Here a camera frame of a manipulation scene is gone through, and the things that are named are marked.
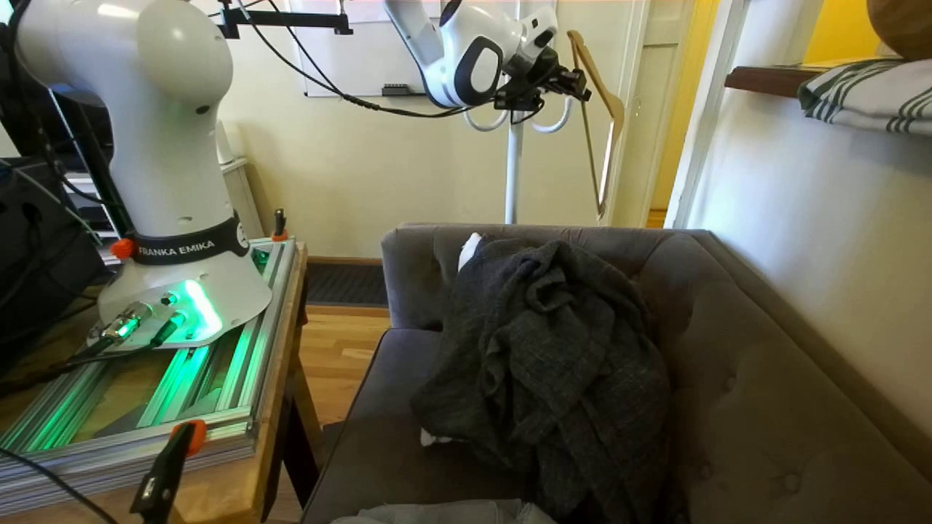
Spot aluminium frame robot table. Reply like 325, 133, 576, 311
0, 243, 303, 524

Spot brown round basket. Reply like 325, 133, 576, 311
867, 0, 932, 59

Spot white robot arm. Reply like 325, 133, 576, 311
15, 0, 589, 350

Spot dark grey blanket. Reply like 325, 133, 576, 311
414, 240, 673, 524

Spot wooden clothing hanger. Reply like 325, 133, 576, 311
567, 29, 625, 215

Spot black orange clamp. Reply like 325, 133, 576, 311
130, 420, 207, 524

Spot grey tufted sofa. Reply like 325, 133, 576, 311
303, 224, 932, 524

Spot dark wooden shelf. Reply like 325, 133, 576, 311
726, 68, 816, 96

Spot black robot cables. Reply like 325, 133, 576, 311
230, 0, 459, 123

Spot striped green white cloth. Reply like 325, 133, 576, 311
797, 59, 932, 133

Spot white coat rack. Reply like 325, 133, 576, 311
468, 106, 571, 224

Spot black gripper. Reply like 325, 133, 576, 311
493, 49, 592, 110

